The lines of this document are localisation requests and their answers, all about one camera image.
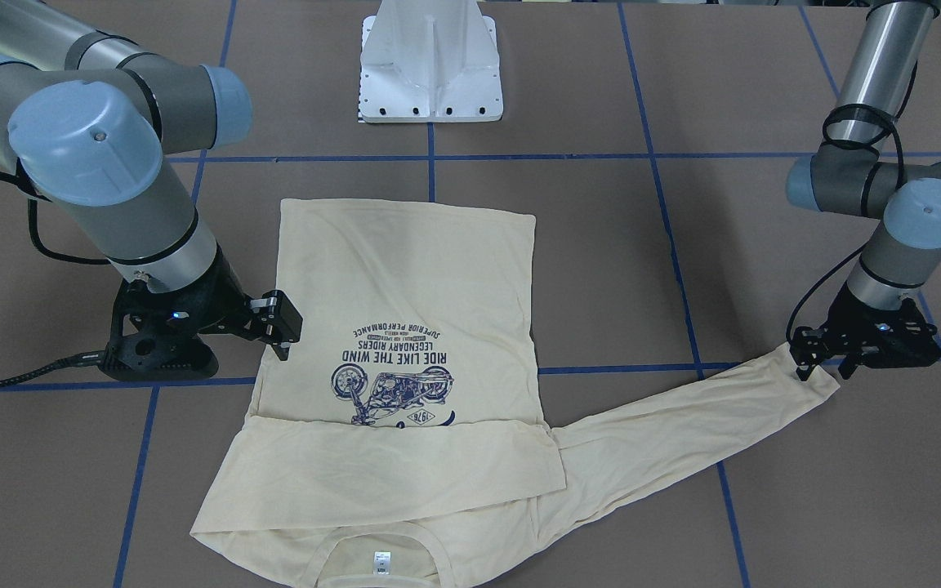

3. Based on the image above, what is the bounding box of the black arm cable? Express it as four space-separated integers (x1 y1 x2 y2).
0 163 124 394
785 61 919 344

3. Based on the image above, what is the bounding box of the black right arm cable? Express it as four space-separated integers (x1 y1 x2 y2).
0 163 124 394

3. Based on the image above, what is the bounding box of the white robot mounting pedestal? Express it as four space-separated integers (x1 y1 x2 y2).
358 1 504 123

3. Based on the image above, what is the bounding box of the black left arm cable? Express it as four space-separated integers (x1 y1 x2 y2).
785 61 919 344

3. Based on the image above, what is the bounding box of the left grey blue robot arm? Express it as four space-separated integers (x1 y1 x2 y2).
787 1 941 380

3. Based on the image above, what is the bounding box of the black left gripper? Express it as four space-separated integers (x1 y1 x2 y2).
789 285 941 382

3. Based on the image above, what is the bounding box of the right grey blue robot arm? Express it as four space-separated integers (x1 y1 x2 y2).
0 1 302 388

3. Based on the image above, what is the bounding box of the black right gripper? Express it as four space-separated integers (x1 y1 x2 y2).
102 250 303 382

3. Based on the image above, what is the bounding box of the cream long-sleeve printed shirt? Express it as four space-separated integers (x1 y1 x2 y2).
190 198 839 587

